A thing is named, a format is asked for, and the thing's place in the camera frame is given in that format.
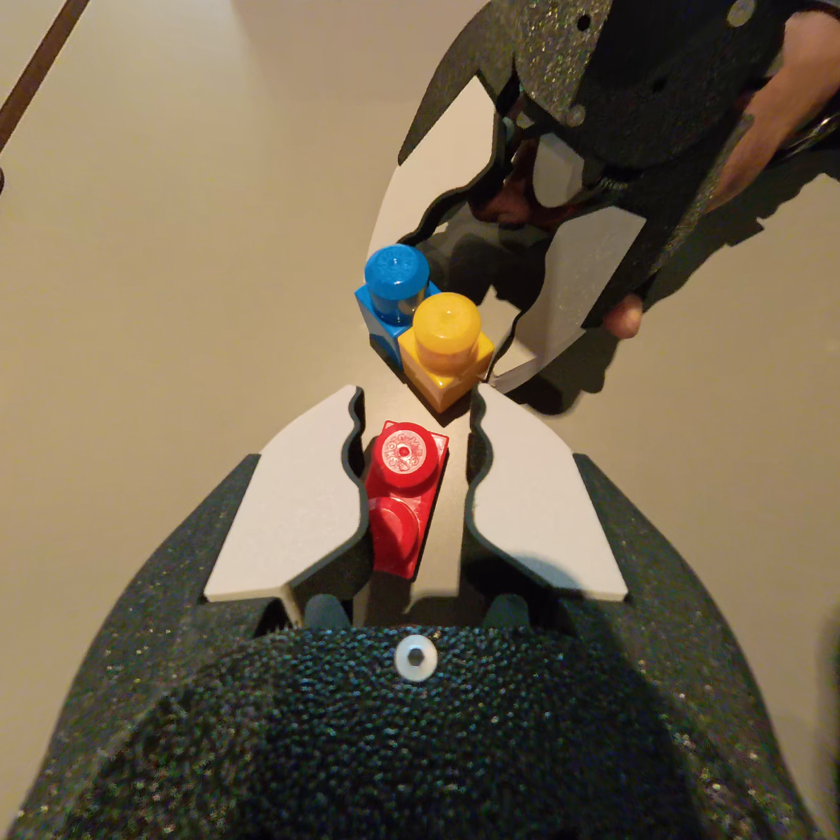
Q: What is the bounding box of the blue mega block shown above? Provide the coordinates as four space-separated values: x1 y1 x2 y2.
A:
354 244 442 371

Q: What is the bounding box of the red mega block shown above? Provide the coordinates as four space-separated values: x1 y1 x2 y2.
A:
364 420 450 580

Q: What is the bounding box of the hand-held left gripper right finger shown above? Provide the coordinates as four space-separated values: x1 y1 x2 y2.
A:
463 383 631 602

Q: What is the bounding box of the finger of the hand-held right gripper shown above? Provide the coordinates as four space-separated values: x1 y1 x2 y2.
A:
489 206 648 396
364 74 508 263

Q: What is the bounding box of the yellow mega block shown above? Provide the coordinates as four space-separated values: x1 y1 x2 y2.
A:
397 293 495 414

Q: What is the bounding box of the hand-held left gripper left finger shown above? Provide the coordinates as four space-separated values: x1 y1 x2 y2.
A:
203 384 370 624

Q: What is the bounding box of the person's right hand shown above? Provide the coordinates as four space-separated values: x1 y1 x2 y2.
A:
604 10 840 340

